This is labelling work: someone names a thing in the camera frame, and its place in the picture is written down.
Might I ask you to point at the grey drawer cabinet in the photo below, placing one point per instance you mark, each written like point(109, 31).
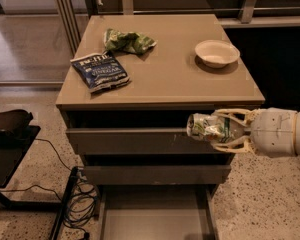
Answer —
point(167, 84)

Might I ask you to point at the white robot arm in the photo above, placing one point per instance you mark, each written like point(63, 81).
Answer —
point(247, 127)

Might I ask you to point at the grey top drawer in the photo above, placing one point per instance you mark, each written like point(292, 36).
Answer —
point(135, 141)

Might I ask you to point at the black side table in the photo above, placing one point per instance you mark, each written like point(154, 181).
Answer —
point(16, 137)

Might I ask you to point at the black power strip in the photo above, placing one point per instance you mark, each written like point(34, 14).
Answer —
point(62, 209)

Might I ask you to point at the crushed green 7up can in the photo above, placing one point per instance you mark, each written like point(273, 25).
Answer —
point(213, 128)

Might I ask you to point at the grey drawer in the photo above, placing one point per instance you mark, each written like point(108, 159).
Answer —
point(135, 141)
point(157, 175)
point(182, 212)

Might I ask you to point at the white bowl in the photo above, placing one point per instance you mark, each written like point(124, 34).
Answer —
point(217, 53)

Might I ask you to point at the grey bottom drawer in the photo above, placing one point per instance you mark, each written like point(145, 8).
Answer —
point(182, 212)

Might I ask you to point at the metal wall rail frame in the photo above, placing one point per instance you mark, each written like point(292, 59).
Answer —
point(241, 11)

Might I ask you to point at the green crumpled chip bag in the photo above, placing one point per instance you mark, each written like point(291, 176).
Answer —
point(129, 42)

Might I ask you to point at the grey middle drawer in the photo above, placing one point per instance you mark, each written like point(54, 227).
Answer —
point(157, 175)

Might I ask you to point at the blue vinegar chip bag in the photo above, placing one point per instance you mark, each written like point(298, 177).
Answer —
point(100, 71)

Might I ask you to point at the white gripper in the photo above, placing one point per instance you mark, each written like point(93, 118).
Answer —
point(273, 131)

